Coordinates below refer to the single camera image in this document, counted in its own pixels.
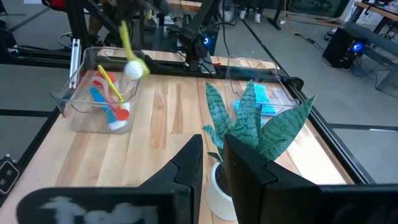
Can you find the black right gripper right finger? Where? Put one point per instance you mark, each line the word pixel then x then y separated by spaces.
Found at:
pixel 264 193

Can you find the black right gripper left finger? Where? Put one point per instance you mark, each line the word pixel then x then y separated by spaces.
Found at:
pixel 174 193

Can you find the snake plant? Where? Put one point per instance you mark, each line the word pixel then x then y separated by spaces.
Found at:
pixel 248 124

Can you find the light blue sponge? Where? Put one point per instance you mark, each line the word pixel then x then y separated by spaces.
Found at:
pixel 268 109
pixel 261 93

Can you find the red dish brush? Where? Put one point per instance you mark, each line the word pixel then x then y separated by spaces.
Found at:
pixel 122 114

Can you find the blue dish brush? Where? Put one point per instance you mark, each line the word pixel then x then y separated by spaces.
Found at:
pixel 101 99

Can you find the small yellow-green dish brush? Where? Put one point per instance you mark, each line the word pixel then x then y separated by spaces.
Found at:
pixel 109 82

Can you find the large yellow-green dish brush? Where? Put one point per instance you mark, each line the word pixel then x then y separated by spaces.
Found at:
pixel 133 70

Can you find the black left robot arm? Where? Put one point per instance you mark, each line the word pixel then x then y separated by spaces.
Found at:
pixel 194 46

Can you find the clear plastic bin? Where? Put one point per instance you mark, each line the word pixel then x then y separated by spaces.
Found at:
pixel 283 93
pixel 84 123

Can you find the black computer with blue light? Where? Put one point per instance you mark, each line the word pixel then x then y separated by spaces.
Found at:
pixel 342 48

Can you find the person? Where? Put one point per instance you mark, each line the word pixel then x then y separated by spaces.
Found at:
pixel 248 14

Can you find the grey bench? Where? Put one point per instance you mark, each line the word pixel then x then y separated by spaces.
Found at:
pixel 376 40

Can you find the silver aluminium bracket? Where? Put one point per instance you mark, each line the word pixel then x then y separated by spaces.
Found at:
pixel 74 62

